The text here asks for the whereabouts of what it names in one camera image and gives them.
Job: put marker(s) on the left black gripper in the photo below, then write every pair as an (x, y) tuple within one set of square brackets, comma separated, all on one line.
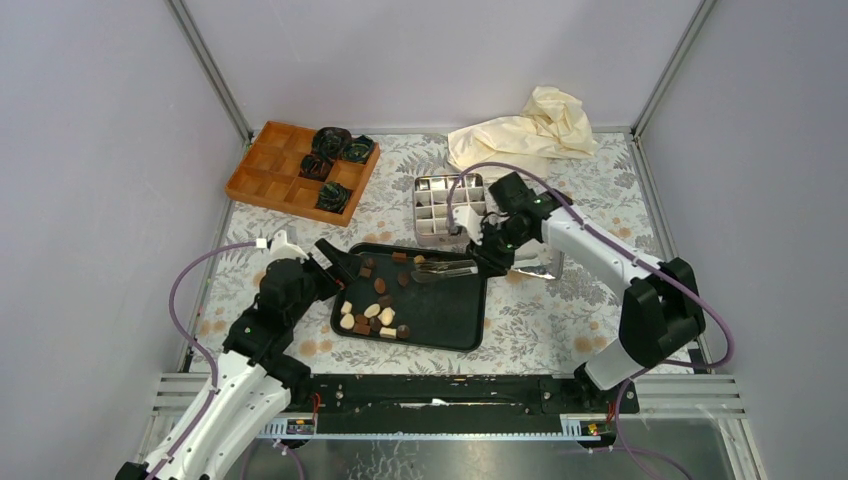
[(346, 268)]

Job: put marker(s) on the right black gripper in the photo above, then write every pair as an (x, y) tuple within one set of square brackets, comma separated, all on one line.
[(489, 263)]

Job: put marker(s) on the black plastic tray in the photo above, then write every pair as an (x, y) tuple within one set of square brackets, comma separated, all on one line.
[(445, 314)]

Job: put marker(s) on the metal serving tongs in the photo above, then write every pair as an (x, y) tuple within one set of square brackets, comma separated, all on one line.
[(432, 271)]

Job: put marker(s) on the pink grid box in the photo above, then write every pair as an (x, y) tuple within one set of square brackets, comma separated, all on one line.
[(431, 210)]

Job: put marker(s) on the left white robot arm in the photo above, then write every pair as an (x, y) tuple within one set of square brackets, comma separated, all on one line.
[(253, 379)]

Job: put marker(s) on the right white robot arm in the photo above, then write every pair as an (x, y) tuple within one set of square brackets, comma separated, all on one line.
[(660, 309)]

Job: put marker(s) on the white oval chocolate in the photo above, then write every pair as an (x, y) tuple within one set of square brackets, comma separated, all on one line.
[(373, 311)]

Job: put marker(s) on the silver metal tray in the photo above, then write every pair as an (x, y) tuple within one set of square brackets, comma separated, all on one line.
[(538, 260)]

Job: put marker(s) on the dark paper cup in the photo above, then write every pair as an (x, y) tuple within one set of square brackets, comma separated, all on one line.
[(333, 197), (358, 150), (330, 142), (315, 167)]

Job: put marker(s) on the floral table mat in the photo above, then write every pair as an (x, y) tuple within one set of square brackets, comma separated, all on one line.
[(531, 325)]

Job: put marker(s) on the orange compartment box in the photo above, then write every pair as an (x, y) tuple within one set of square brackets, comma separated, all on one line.
[(268, 175)]

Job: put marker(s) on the cream cloth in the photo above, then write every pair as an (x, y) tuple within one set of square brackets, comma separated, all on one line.
[(552, 126)]

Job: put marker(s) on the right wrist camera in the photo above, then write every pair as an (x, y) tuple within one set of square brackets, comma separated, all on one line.
[(469, 220)]

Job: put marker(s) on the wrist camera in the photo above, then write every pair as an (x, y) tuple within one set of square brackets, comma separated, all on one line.
[(280, 247), (469, 220)]

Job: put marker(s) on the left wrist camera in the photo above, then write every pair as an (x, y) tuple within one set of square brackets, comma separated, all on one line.
[(280, 247)]

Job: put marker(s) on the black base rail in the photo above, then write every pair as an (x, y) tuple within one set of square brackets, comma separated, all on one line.
[(441, 405)]

